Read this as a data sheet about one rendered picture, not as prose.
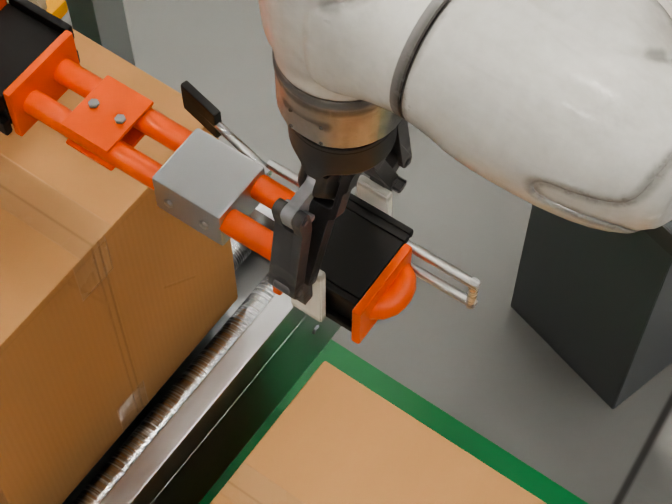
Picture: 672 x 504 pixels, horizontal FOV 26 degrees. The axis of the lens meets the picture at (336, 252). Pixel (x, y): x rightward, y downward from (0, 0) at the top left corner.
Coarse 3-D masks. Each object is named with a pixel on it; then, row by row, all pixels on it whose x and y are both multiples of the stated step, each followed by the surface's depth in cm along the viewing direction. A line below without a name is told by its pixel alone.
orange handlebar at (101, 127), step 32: (64, 64) 124; (32, 96) 122; (96, 96) 121; (128, 96) 121; (64, 128) 121; (96, 128) 120; (128, 128) 120; (160, 128) 120; (96, 160) 121; (128, 160) 119; (256, 192) 118; (288, 192) 117; (224, 224) 116; (256, 224) 116
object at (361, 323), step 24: (336, 240) 113; (360, 240) 113; (384, 240) 113; (336, 264) 112; (360, 264) 112; (384, 264) 112; (336, 288) 111; (360, 288) 111; (384, 288) 112; (336, 312) 115; (360, 312) 110; (360, 336) 113
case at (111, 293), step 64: (128, 64) 155; (192, 128) 151; (0, 192) 147; (64, 192) 147; (128, 192) 147; (0, 256) 143; (64, 256) 143; (128, 256) 152; (192, 256) 166; (0, 320) 139; (64, 320) 147; (128, 320) 160; (192, 320) 176; (0, 384) 142; (64, 384) 155; (128, 384) 170; (0, 448) 150; (64, 448) 164
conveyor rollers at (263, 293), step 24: (240, 264) 192; (264, 288) 187; (240, 312) 185; (216, 336) 184; (216, 360) 182; (192, 384) 180; (168, 408) 178; (144, 432) 177; (120, 456) 175; (96, 480) 174
